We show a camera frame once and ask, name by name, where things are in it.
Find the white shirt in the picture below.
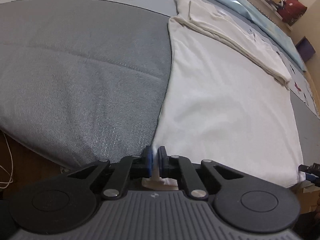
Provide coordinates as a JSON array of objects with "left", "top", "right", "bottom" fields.
[{"left": 152, "top": 0, "right": 305, "bottom": 187}]

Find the purple box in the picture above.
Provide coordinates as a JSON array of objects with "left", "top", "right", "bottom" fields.
[{"left": 296, "top": 36, "right": 316, "bottom": 62}]

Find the grey deer print bedsheet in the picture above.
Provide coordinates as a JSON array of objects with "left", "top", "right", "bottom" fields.
[{"left": 1, "top": 0, "right": 319, "bottom": 167}]

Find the dark red polka cushion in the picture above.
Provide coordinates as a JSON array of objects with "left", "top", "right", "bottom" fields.
[{"left": 277, "top": 0, "right": 308, "bottom": 26}]

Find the light blue patterned quilt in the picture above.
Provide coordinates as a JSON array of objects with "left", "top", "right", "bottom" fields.
[{"left": 215, "top": 0, "right": 306, "bottom": 72}]

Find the white cable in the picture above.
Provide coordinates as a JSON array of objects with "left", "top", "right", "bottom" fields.
[{"left": 0, "top": 132, "right": 15, "bottom": 189}]

